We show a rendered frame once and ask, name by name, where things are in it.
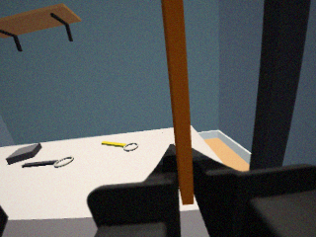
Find dark grey handle with metal loop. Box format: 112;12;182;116
22;156;74;167

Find orange handle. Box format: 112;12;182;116
161;0;194;205

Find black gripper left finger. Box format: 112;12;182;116
86;144;181;237

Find yellow-handled grey loop tool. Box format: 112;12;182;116
102;141;138;151

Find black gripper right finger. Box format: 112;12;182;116
192;148;316;237

